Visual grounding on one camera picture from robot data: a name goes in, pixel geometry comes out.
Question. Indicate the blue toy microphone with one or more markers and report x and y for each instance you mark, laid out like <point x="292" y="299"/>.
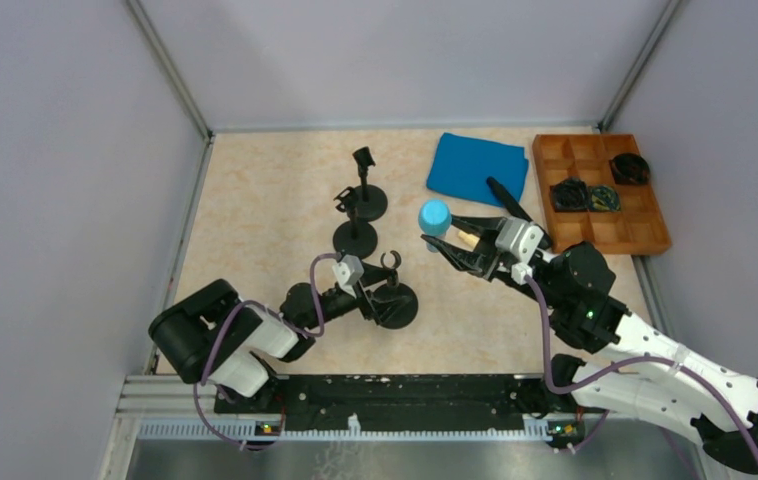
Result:
<point x="434" y="218"/>

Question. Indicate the wooden compartment tray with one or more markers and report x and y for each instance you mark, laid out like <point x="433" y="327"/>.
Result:
<point x="596" y="188"/>

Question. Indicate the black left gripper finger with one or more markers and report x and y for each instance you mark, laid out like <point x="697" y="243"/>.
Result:
<point x="378" y="306"/>
<point x="377" y="273"/>

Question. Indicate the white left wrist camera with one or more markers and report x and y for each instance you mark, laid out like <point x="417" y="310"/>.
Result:
<point x="348" y="272"/>

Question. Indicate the yellow toy microphone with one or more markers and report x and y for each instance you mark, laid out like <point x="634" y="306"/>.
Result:
<point x="466" y="237"/>

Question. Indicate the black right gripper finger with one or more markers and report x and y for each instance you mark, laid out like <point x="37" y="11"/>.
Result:
<point x="478" y="261"/>
<point x="478" y="226"/>

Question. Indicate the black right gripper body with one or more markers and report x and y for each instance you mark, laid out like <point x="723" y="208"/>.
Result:
<point x="494" y="250"/>

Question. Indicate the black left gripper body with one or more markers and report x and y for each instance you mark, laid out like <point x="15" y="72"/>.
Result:
<point x="364" y="298"/>

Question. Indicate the black toy microphone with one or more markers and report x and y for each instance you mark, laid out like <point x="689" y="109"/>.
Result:
<point x="515" y="210"/>

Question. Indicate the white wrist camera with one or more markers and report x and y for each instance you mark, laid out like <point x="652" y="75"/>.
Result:
<point x="516" y="243"/>
<point x="348" y="272"/>

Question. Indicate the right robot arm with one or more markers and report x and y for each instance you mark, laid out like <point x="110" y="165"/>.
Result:
<point x="600" y="354"/>

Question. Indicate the black mic stand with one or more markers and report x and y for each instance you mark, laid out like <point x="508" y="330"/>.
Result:
<point x="355" y="236"/>
<point x="395" y="304"/>
<point x="372" y="201"/>

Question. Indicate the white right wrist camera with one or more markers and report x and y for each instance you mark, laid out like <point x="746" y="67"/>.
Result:
<point x="516" y="243"/>

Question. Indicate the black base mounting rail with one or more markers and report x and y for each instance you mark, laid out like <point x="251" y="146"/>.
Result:
<point x="404" y="403"/>

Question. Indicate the blue folded cloth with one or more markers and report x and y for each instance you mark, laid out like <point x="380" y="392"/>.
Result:
<point x="461" y="166"/>

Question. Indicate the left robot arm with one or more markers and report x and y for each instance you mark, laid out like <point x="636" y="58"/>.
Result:
<point x="217" y="336"/>

